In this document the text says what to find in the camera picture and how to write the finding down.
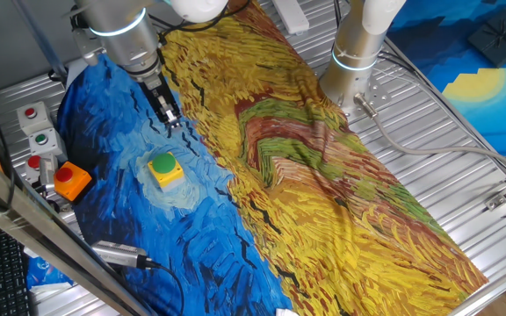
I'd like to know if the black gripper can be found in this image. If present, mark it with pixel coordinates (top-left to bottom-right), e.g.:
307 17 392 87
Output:
140 75 183 130

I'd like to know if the yellow box with green button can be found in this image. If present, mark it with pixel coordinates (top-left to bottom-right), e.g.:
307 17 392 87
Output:
147 152 186 193

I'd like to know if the orange box with red button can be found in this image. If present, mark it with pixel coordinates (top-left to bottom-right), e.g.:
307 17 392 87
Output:
53 161 93 203

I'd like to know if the grey box with green button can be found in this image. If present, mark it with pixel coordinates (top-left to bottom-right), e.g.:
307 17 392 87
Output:
27 127 68 162

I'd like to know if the grey box with red button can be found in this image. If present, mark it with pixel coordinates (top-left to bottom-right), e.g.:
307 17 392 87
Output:
24 153 46 184
16 101 54 136

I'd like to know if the grey pole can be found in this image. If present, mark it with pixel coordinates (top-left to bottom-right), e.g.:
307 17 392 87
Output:
10 0 69 83

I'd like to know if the white power strip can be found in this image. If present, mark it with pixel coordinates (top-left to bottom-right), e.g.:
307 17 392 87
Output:
272 0 310 35

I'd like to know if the painted wheatfield cloth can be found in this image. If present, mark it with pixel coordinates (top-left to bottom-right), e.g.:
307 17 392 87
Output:
55 0 490 316

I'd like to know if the blue poster with yellow sun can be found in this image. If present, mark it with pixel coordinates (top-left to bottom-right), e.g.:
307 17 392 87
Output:
387 0 506 157

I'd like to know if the black gift box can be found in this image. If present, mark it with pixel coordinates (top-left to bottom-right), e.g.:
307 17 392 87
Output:
467 8 506 68

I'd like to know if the silver ribbed camera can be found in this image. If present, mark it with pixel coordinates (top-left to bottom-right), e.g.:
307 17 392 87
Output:
90 240 160 270

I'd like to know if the metal frame beam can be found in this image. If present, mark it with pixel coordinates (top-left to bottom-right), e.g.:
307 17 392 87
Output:
0 131 160 316

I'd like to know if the black camera cable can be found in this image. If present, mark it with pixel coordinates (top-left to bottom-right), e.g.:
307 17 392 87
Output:
147 260 186 316

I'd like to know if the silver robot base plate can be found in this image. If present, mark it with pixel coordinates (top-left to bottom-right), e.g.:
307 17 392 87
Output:
340 78 391 119

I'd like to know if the grey robot power cable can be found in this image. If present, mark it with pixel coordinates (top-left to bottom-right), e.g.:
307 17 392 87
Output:
352 92 506 175

